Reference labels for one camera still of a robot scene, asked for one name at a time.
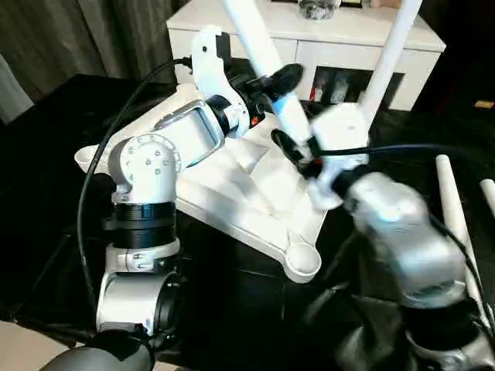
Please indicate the white plastic table leg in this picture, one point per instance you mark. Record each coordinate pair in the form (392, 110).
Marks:
(394, 38)
(488, 193)
(255, 42)
(450, 193)

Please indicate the white plastic table top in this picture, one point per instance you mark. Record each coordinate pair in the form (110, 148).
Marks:
(239, 201)

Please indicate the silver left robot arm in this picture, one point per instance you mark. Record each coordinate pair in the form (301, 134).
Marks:
(147, 162)

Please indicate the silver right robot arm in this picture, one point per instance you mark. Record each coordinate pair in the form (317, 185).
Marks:
(406, 232)

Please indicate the white cabinet with glass doors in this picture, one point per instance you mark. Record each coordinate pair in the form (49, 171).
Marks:
(340, 42)

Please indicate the black white spotted toy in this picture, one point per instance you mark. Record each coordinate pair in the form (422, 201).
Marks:
(315, 8)

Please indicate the black table mat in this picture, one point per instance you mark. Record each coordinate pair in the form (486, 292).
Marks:
(239, 317)

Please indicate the grey curtain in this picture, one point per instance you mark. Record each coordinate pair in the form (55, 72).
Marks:
(77, 42)

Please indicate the small yellow label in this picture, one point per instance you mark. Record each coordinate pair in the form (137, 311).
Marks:
(485, 104)

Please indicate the black cabinet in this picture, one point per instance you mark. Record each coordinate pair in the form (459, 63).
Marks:
(468, 50)

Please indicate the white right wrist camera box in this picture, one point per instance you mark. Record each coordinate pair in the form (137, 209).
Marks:
(340, 127)

